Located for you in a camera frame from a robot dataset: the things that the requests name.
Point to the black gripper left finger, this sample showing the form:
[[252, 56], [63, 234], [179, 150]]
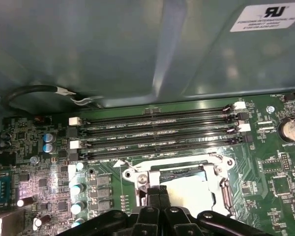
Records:
[[142, 223]]

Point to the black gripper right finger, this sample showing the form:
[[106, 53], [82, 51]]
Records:
[[177, 223]]

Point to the silver CPU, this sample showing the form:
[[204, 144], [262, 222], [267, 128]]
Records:
[[189, 196]]

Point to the metal socket cover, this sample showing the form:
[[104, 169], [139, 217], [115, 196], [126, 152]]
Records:
[[154, 179]]

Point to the CPU socket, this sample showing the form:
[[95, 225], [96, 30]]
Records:
[[142, 182]]

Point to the RAM slot with white latches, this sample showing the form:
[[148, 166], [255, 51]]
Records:
[[162, 134], [162, 112]]

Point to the small cylindrical capacitor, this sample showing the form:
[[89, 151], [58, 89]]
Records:
[[49, 148], [76, 207], [76, 189], [49, 137], [78, 223]]

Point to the green motherboard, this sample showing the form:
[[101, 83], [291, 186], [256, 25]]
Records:
[[260, 157]]

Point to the silver board screw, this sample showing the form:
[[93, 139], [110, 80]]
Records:
[[270, 109]]

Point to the blue D-sub port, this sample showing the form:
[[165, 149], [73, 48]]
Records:
[[0, 184]]

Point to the round coin battery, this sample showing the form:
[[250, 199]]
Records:
[[291, 129]]

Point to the black and silver PC case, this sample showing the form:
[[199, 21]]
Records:
[[88, 49]]

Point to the white printed sticker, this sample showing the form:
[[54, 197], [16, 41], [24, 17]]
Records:
[[263, 22]]

